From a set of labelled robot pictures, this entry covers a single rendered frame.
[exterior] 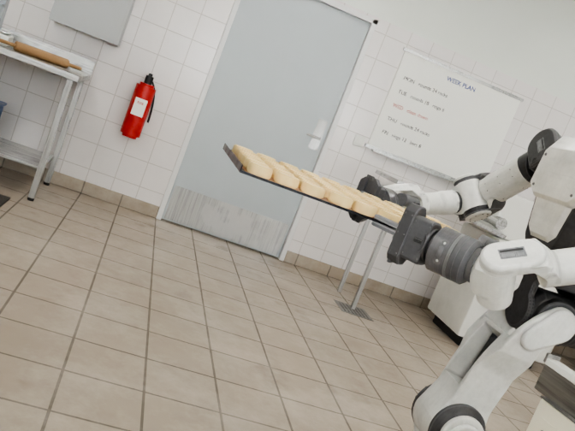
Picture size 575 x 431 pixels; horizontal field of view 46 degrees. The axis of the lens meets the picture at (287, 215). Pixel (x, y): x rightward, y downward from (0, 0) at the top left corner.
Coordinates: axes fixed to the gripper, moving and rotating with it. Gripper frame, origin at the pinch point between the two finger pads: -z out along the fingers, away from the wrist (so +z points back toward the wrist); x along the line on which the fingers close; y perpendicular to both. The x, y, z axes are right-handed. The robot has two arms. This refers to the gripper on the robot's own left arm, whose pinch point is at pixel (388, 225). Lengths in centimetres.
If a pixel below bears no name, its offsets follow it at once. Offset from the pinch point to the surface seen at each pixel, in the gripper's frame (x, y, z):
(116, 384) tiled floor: -100, -59, -100
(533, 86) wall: 113, -458, -126
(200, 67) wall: 24, -272, -311
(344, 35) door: 89, -342, -245
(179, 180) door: -64, -285, -303
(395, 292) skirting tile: -91, -428, -155
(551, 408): -16.8, -1.3, 40.1
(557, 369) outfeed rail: -10.9, -3.7, 38.1
